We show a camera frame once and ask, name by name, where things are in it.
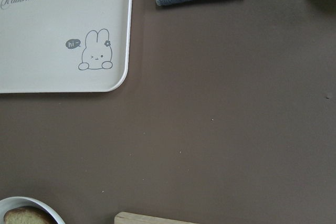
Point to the bread slice with fried egg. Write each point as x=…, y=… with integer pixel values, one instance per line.
x=27, y=215

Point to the white round plate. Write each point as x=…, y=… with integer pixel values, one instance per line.
x=20, y=204

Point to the cream rabbit serving tray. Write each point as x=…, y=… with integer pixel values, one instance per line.
x=64, y=45

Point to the wooden cutting board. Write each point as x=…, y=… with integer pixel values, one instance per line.
x=130, y=218

